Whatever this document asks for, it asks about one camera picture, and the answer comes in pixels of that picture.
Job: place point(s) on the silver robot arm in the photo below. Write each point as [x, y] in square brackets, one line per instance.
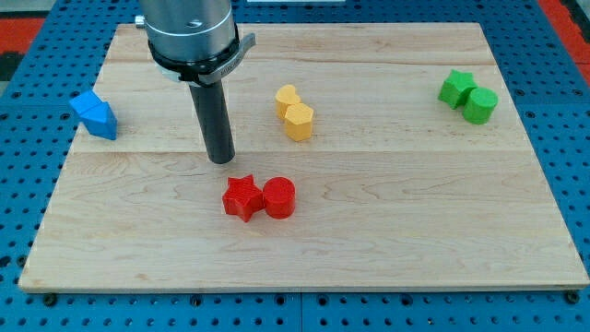
[193, 41]

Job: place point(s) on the red cylinder block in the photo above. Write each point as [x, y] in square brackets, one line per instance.
[279, 197]

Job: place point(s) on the yellow pentagon block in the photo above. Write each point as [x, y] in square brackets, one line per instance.
[298, 123]

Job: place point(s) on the red star block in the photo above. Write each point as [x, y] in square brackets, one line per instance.
[242, 197]

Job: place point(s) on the yellow heart block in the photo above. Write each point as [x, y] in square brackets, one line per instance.
[286, 96]

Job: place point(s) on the light wooden board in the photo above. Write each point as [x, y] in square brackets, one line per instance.
[395, 191]

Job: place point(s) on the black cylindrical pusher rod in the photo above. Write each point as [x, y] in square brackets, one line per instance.
[211, 111]

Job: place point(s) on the green star block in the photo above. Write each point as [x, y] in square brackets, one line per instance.
[456, 88]

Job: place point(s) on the green cylinder block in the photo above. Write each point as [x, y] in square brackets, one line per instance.
[480, 105]

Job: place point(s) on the blue triangular block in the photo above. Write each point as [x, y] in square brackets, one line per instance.
[100, 121]

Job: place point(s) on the blue cube block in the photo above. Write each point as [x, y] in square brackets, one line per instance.
[85, 101]

